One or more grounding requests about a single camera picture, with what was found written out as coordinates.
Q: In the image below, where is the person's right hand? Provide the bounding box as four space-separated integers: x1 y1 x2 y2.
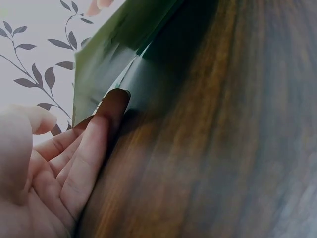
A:
86 0 116 17

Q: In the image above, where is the green paper sheet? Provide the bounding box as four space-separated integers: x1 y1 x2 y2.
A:
71 0 216 130

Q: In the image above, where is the person's left hand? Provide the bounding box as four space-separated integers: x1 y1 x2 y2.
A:
0 88 131 238

